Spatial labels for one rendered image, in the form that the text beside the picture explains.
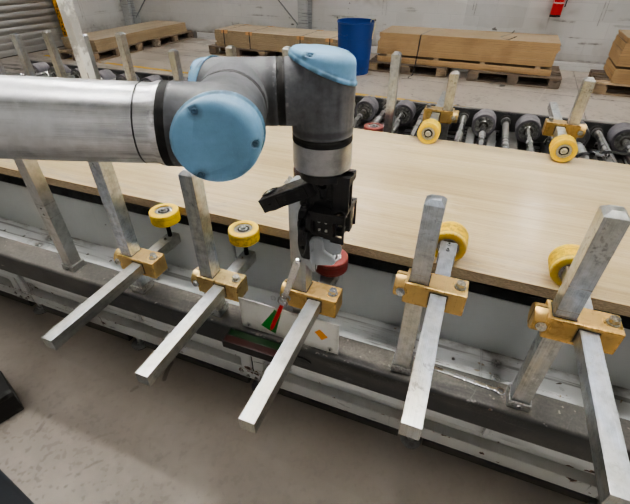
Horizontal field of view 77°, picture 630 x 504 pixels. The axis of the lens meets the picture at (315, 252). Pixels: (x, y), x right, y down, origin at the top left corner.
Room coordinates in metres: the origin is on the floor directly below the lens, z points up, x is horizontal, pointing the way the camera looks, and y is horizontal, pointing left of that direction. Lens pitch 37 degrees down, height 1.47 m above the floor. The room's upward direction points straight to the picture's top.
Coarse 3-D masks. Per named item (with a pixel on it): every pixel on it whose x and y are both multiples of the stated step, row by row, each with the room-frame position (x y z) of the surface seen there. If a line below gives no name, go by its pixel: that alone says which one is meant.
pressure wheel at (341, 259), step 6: (342, 252) 0.76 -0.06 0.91; (336, 258) 0.74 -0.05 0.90; (342, 258) 0.73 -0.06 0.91; (336, 264) 0.71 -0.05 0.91; (342, 264) 0.71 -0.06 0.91; (318, 270) 0.72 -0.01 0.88; (324, 270) 0.71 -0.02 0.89; (330, 270) 0.70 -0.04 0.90; (336, 270) 0.70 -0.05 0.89; (342, 270) 0.71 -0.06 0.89; (330, 276) 0.70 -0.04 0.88; (336, 276) 0.71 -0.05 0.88
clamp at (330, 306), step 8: (312, 288) 0.67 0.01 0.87; (320, 288) 0.67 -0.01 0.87; (328, 288) 0.67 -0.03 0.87; (336, 288) 0.67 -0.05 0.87; (296, 296) 0.66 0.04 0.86; (304, 296) 0.65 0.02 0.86; (312, 296) 0.64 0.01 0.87; (320, 296) 0.64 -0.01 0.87; (328, 296) 0.64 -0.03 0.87; (336, 296) 0.64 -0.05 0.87; (288, 304) 0.67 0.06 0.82; (296, 304) 0.66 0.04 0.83; (304, 304) 0.65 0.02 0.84; (328, 304) 0.63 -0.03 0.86; (336, 304) 0.63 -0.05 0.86; (320, 312) 0.64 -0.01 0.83; (328, 312) 0.63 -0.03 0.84; (336, 312) 0.63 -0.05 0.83
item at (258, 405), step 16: (320, 304) 0.64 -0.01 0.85; (304, 320) 0.58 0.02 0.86; (288, 336) 0.54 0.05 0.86; (304, 336) 0.55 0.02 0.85; (288, 352) 0.50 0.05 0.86; (272, 368) 0.46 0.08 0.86; (288, 368) 0.48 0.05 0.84; (272, 384) 0.43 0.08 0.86; (256, 400) 0.39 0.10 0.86; (272, 400) 0.41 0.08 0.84; (240, 416) 0.37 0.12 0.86; (256, 416) 0.37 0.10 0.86; (256, 432) 0.35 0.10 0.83
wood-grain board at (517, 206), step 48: (288, 144) 1.44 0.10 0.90; (384, 144) 1.44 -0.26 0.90; (432, 144) 1.44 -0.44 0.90; (96, 192) 1.09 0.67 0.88; (144, 192) 1.06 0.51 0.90; (240, 192) 1.06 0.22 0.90; (384, 192) 1.06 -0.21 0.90; (432, 192) 1.06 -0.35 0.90; (480, 192) 1.06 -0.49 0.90; (528, 192) 1.06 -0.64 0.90; (576, 192) 1.06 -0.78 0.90; (624, 192) 1.06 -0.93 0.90; (384, 240) 0.81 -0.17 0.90; (480, 240) 0.81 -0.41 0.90; (528, 240) 0.81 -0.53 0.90; (576, 240) 0.81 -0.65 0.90; (624, 240) 0.81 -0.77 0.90; (528, 288) 0.65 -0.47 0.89; (624, 288) 0.64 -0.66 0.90
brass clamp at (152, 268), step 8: (120, 256) 0.84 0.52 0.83; (128, 256) 0.84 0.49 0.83; (136, 256) 0.84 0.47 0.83; (144, 256) 0.84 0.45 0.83; (160, 256) 0.84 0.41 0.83; (120, 264) 0.85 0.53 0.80; (128, 264) 0.84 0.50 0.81; (144, 264) 0.81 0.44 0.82; (152, 264) 0.81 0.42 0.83; (160, 264) 0.83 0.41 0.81; (144, 272) 0.82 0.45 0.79; (152, 272) 0.81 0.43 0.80; (160, 272) 0.82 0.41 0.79
